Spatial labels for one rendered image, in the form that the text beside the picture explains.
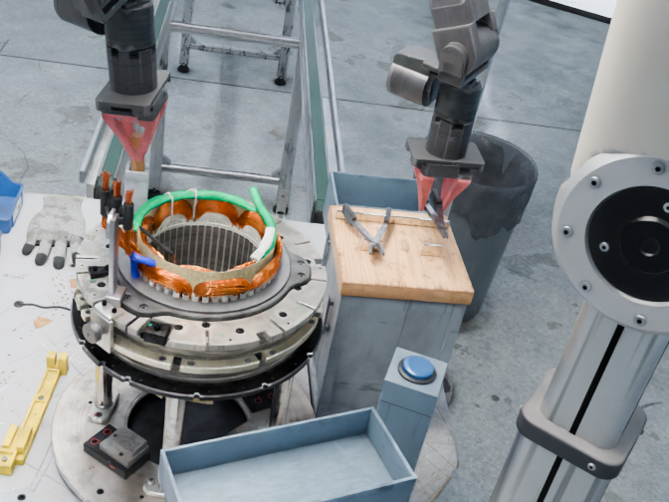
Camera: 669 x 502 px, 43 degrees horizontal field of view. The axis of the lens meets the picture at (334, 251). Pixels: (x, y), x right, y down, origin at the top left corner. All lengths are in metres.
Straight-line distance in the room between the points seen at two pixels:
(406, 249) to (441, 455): 0.33
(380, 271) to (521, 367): 1.69
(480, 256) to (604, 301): 2.05
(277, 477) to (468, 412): 1.71
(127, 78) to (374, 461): 0.53
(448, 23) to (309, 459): 0.56
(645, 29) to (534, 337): 2.44
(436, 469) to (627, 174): 0.77
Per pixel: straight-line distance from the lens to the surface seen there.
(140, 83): 1.05
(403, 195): 1.47
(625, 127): 0.66
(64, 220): 1.71
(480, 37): 1.13
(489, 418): 2.64
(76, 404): 1.34
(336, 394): 1.32
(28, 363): 1.44
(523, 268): 3.33
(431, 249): 1.26
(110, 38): 1.04
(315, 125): 2.27
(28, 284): 1.59
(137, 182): 1.13
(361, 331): 1.24
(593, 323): 0.81
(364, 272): 1.20
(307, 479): 0.96
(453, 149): 1.18
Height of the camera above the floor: 1.75
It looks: 34 degrees down
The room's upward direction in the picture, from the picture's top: 11 degrees clockwise
